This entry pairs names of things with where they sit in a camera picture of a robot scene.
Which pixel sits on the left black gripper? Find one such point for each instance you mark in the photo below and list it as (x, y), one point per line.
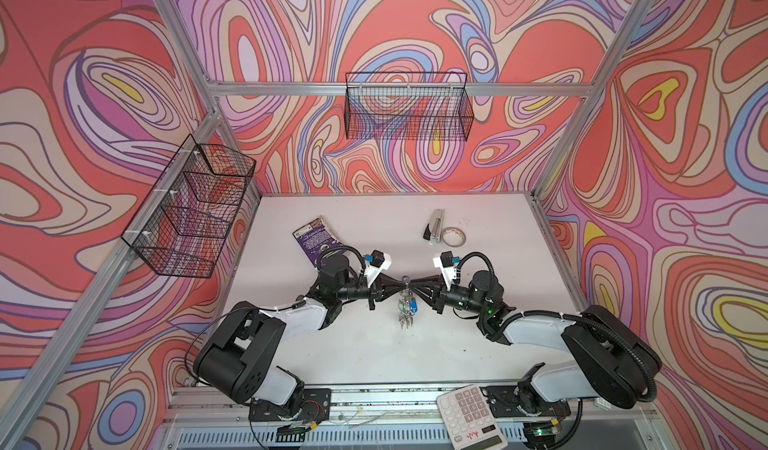
(385, 288)

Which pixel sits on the silver black stapler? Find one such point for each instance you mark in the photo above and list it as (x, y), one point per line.
(434, 228)

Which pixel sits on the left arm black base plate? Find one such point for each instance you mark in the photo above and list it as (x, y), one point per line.
(308, 405)

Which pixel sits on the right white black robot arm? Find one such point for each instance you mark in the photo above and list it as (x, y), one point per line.
(605, 358)

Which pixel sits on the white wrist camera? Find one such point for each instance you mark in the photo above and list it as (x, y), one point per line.
(375, 263)
(447, 264)

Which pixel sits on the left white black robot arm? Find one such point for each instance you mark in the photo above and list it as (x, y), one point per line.
(237, 359)

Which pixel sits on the black wire basket on wall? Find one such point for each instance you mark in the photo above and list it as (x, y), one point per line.
(192, 209)
(407, 106)

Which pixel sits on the white pink calculator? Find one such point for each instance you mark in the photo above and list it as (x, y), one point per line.
(468, 420)

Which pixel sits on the black wire basket on left wall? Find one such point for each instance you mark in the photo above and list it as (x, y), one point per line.
(192, 209)

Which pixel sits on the large keyring with coloured keys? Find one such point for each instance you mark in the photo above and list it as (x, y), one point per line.
(407, 306)

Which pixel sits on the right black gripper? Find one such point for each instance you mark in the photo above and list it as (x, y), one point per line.
(439, 295)

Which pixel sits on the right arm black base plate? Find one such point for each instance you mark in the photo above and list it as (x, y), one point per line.
(508, 401)

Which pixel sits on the black wire basket on back wall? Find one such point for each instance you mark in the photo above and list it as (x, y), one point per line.
(407, 106)

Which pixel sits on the clear tape roll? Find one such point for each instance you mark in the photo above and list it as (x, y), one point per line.
(453, 237)

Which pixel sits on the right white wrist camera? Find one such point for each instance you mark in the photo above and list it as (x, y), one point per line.
(447, 264)

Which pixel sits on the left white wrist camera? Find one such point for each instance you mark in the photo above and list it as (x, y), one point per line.
(375, 263)

